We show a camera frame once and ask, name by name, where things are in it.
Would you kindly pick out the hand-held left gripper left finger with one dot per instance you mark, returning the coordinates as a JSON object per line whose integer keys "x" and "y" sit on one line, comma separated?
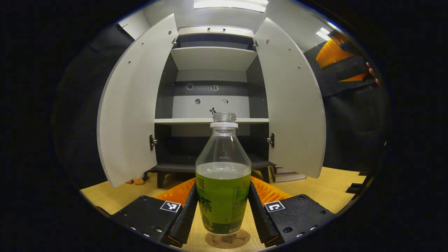
{"x": 187, "y": 217}

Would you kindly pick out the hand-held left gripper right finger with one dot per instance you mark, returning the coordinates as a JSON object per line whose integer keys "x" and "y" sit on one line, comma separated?
{"x": 259, "y": 220}

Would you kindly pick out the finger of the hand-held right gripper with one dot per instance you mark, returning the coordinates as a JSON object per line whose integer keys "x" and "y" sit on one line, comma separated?
{"x": 330, "y": 52}
{"x": 351, "y": 68}

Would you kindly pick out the green label plastic bottle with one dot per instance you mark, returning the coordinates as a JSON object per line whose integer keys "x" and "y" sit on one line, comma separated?
{"x": 222, "y": 203}

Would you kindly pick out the round brown coaster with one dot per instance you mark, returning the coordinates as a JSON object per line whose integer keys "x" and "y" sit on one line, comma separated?
{"x": 227, "y": 241}

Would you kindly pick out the grey cabinet door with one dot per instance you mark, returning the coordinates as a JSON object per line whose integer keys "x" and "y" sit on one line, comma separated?
{"x": 294, "y": 105}
{"x": 133, "y": 115}

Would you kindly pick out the grey cabinet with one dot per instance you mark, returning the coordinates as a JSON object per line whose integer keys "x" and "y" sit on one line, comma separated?
{"x": 210, "y": 57}

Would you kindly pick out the small ceiling light panel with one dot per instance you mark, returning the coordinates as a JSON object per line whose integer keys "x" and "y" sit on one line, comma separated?
{"x": 323, "y": 34}

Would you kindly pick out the black backdrop cloth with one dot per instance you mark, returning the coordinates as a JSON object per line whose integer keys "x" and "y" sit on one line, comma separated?
{"x": 350, "y": 122}
{"x": 80, "y": 105}

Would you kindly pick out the white box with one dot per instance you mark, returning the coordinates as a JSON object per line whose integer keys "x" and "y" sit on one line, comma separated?
{"x": 288, "y": 175}

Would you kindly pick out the small orange toy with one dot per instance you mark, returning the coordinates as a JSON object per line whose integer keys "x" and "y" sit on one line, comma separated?
{"x": 136, "y": 181}

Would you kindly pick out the long ceiling light panel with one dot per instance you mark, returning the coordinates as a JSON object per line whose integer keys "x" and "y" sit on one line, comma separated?
{"x": 231, "y": 4}

